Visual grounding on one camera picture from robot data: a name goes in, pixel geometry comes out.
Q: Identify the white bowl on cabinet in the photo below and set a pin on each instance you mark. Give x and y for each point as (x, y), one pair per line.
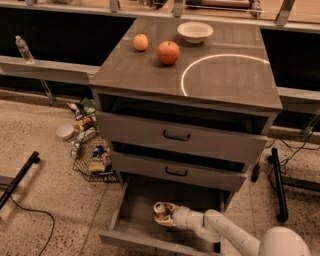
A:
(195, 32)

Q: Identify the red apple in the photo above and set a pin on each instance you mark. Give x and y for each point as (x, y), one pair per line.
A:
(168, 52)

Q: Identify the black bar floor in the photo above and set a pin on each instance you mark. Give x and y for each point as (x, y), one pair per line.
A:
(8, 185)
(283, 212)

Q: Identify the middle drawer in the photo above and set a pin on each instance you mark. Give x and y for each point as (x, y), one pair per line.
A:
(168, 170)

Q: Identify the top drawer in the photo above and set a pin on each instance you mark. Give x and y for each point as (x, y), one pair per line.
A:
(181, 138)

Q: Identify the open bottom drawer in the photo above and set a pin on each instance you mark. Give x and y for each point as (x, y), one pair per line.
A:
(133, 225)

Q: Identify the white bowl on floor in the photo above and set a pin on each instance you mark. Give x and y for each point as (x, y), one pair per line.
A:
(65, 132)

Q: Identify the black bar right floor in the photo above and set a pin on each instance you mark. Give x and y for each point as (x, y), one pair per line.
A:
(283, 212)

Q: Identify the clear plastic water bottle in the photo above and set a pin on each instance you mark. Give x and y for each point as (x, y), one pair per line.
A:
(24, 50)

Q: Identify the black bar left floor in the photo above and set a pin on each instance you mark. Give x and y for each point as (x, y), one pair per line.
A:
(8, 185)

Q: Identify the green snack bag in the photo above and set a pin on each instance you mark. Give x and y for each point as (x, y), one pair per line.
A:
(88, 105)

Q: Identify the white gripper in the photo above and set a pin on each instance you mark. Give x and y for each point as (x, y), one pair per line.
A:
(181, 217)

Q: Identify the small orange fruit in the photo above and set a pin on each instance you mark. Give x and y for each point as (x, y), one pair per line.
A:
(140, 42)

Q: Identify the grey drawer cabinet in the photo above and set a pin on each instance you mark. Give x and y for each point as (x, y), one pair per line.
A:
(225, 83)

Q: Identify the black wire basket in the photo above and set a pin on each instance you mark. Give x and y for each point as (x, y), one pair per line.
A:
(93, 161)

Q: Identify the orange soda can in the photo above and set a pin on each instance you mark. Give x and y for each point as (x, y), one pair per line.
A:
(160, 210)

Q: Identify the grey side shelf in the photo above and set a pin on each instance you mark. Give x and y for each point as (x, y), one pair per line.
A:
(47, 70)

